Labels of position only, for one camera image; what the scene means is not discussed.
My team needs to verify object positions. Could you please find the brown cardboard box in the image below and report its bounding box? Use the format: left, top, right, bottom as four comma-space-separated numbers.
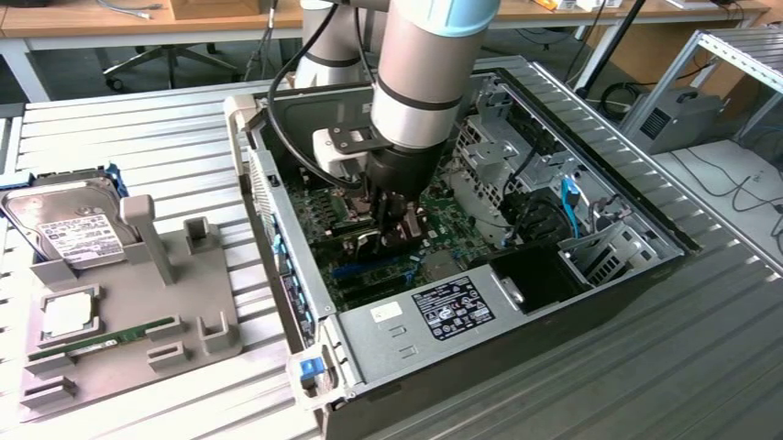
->
169, 0, 266, 22

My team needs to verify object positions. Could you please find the silver CPU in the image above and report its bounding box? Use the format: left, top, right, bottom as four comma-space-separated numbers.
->
39, 296, 101, 341

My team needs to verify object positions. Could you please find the silver power supply unit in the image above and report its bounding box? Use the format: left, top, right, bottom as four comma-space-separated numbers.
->
334, 264, 529, 400

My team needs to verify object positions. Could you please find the thin black cable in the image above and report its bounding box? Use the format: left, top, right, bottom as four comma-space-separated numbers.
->
670, 146, 783, 215

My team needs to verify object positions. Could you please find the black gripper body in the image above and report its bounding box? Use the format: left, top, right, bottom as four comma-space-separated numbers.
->
365, 139, 447, 203

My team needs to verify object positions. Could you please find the silver perforated drive cage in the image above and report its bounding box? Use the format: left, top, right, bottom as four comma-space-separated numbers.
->
451, 75, 589, 230

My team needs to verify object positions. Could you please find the office chair base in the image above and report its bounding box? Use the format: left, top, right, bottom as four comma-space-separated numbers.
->
101, 43, 245, 91

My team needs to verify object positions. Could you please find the green motherboard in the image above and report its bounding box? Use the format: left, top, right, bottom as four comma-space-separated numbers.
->
287, 153, 513, 313

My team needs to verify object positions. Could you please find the aluminium profile frame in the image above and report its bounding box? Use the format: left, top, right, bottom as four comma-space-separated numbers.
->
617, 27, 783, 143

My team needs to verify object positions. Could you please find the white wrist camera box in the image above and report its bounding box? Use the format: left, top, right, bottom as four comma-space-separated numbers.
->
311, 126, 393, 184

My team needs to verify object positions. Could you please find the blue plastic disk carrier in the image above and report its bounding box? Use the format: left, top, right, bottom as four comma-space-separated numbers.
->
0, 162, 127, 198

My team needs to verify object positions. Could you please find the black expansion slot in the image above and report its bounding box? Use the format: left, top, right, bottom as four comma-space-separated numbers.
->
337, 273, 406, 294
342, 287, 413, 309

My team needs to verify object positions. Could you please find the silver hard disk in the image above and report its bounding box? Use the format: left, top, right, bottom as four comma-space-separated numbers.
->
0, 179, 141, 272

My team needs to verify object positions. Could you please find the wooden desk with white frame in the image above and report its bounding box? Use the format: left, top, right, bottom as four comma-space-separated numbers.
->
0, 0, 307, 105
489, 0, 773, 93

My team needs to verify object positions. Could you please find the green RAM stick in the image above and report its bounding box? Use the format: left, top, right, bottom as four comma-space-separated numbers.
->
27, 318, 177, 363

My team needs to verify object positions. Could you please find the grey cable with plug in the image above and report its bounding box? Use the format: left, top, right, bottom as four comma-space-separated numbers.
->
97, 0, 166, 20

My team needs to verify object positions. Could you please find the black plastic shroud box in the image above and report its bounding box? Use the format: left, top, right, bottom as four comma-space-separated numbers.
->
467, 242, 596, 315

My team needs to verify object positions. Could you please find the blue wire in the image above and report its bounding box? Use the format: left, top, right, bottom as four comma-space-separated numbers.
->
560, 175, 584, 240

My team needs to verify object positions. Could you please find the CPU socket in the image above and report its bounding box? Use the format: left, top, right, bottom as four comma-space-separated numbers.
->
333, 185, 377, 224

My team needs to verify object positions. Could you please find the grey computer tower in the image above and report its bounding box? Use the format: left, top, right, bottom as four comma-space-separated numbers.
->
636, 85, 746, 156

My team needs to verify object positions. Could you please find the hanging grey cable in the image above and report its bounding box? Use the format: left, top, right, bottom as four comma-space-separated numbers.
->
247, 0, 281, 83

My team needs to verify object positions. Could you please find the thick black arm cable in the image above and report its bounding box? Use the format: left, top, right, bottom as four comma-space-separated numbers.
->
267, 0, 369, 192

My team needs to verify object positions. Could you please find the blue case latch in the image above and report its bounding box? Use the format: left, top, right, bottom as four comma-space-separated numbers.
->
297, 356, 326, 382

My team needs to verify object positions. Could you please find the grey parts rack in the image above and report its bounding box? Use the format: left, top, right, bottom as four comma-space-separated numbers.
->
17, 194, 247, 425

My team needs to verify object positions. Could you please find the silver disk bay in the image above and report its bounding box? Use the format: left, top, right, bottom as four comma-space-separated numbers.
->
560, 219, 673, 288

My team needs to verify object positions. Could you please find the graphics card with metal bracket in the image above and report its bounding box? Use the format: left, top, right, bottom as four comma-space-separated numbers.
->
310, 224, 430, 271

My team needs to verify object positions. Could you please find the black slanted pole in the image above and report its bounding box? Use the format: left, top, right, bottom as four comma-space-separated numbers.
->
573, 0, 649, 100

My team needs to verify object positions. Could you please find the grey chipset heat sink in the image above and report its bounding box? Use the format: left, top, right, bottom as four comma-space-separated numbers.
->
422, 253, 466, 281

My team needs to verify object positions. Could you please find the black wire bundle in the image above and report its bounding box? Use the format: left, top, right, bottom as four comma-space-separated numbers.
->
498, 185, 570, 251

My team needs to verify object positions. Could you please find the open black PC case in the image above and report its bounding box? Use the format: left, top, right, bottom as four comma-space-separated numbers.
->
223, 54, 705, 440

